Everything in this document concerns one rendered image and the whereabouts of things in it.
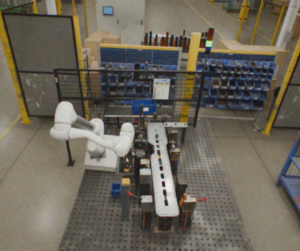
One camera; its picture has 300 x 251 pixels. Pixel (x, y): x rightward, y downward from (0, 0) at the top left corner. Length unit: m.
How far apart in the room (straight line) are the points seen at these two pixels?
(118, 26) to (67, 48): 4.85
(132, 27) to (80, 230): 7.51
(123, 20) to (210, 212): 7.45
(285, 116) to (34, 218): 4.49
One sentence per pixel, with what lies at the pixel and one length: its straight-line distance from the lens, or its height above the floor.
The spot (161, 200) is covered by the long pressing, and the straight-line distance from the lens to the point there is 2.12.
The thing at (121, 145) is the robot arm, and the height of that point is 1.57.
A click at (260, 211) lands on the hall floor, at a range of 3.70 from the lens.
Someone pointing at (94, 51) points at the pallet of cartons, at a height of 0.80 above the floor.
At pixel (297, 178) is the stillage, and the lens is 4.20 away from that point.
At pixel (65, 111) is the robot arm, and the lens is 2.09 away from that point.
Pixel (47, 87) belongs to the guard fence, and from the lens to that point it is 4.72.
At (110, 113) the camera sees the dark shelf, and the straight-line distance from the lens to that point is 3.17.
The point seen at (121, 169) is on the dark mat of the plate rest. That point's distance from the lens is 2.13.
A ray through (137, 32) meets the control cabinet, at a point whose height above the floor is 0.77.
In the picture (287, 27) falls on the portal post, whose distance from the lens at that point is 6.80.
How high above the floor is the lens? 2.62
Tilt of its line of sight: 33 degrees down
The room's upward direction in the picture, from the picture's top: 3 degrees clockwise
